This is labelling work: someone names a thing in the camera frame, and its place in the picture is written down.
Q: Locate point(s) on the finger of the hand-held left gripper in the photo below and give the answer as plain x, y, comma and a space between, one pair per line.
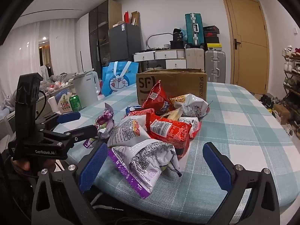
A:
84, 132
69, 117

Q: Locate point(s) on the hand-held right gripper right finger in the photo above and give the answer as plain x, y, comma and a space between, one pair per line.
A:
216, 166

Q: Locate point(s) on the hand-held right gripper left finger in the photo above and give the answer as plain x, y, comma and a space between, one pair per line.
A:
93, 166

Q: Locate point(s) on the small purple snack packet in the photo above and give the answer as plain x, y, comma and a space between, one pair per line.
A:
105, 121

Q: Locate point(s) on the blue snack packet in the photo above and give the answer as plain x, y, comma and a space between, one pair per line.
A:
132, 109

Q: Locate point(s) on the white yellow noodle packet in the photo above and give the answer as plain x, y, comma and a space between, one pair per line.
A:
192, 105

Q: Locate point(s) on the beige wafer stick packet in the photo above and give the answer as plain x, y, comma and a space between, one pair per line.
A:
173, 114

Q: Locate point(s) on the brown cardboard box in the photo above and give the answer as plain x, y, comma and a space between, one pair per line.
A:
173, 84

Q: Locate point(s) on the person's left forearm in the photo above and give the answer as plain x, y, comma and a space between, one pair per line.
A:
14, 192

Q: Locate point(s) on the person's left hand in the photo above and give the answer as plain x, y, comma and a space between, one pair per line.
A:
22, 165

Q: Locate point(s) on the white yellow printed carton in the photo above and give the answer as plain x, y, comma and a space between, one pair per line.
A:
64, 104

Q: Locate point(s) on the green drink can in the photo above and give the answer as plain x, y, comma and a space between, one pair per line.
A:
75, 103

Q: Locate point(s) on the white electric kettle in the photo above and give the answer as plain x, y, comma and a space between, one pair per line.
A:
85, 89

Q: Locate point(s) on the grey clothing pile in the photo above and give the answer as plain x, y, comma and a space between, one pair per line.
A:
63, 78

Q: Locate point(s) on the blue cartoon tote bag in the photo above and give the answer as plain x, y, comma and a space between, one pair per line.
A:
119, 77

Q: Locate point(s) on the white wardrobe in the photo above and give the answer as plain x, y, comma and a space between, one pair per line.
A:
83, 42

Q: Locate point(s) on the white curtains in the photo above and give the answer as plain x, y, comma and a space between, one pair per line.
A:
28, 46

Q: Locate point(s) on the white sneakers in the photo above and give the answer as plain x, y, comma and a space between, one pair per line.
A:
290, 130

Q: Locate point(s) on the black sneakers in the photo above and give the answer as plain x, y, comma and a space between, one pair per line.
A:
266, 100

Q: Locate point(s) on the small cardboard box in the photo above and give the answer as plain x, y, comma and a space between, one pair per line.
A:
281, 113

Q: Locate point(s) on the grey refrigerator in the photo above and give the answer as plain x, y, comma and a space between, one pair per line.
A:
124, 42

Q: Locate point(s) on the dark glass cabinet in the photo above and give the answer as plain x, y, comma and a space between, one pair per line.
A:
103, 28

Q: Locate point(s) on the silver suitcase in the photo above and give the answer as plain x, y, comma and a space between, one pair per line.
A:
215, 65

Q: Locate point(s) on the small flat brown box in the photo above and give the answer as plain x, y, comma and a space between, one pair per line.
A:
118, 24

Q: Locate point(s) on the white drawer desk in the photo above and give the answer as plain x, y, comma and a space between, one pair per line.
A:
161, 55

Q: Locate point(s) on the beige suitcase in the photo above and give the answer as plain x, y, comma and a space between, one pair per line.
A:
195, 58

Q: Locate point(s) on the shoe rack with shoes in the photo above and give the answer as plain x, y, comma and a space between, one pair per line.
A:
291, 75

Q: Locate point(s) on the tall brown cardboard carton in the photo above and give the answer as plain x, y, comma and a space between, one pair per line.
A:
135, 18

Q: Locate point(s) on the yellow black shoe box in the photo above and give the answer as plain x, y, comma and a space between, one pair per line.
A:
213, 46

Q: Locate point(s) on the wide black box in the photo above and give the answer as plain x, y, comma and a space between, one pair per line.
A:
177, 45

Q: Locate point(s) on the wooden door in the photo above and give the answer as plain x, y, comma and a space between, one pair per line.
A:
248, 42

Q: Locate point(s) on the red black shoe box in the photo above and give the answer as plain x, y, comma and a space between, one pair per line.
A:
211, 34

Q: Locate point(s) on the small black printed box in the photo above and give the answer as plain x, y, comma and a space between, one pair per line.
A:
177, 34

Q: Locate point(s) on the blue plastic bag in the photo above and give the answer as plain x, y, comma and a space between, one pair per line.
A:
184, 34

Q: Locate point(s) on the teal suitcase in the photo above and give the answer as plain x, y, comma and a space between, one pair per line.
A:
193, 29

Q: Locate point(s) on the silver arched frame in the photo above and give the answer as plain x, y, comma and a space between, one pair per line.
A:
150, 37

